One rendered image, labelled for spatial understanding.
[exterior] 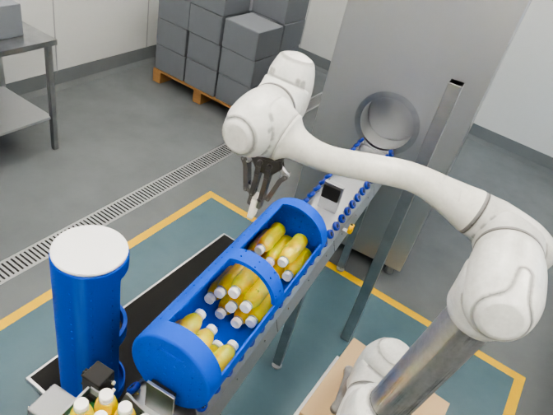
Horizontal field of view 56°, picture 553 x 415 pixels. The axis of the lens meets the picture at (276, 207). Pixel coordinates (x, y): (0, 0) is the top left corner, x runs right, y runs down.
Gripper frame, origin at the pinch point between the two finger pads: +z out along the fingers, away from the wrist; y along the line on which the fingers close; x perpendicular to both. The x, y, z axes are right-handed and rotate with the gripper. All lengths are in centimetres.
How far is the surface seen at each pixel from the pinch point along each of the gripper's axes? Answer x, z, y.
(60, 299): 0, 80, -61
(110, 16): 325, 128, -279
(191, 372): -21, 48, 1
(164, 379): -20, 59, -7
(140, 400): -23, 72, -12
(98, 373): -25, 65, -26
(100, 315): 5, 86, -47
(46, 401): -34, 80, -38
